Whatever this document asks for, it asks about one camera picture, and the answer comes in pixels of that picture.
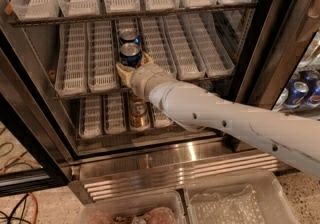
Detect blue pepsi can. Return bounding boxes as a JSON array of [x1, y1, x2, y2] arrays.
[[119, 28, 141, 46], [120, 43, 142, 68]]

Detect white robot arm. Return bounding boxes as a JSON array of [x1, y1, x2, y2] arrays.
[[116, 54, 320, 178]]

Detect rear brown soda can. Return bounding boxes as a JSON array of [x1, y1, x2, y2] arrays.
[[128, 91, 143, 104]]

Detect brown soda can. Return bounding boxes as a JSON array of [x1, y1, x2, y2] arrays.
[[128, 91, 143, 104], [129, 102, 149, 130]]

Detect front brown soda can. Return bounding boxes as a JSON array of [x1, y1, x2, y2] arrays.
[[129, 102, 149, 130]]

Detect middle shelf can tray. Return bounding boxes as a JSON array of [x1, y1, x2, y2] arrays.
[[115, 19, 142, 69]]

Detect stainless steel fridge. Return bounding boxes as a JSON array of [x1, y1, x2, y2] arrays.
[[0, 0, 319, 204]]

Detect pepsi cans behind glass door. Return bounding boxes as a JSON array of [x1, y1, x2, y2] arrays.
[[273, 70, 320, 111]]

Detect clear plastic bin left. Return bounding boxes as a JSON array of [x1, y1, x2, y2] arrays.
[[74, 190, 187, 224]]

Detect clear plastic bin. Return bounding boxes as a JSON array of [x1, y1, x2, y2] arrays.
[[184, 169, 299, 224], [74, 190, 187, 224]]

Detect clear plastic bin right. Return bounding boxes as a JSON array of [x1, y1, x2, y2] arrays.
[[184, 169, 299, 224]]

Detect orange cable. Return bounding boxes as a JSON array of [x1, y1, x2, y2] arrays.
[[0, 156, 40, 224]]

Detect black cable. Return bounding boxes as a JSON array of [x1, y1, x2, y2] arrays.
[[0, 193, 33, 224]]

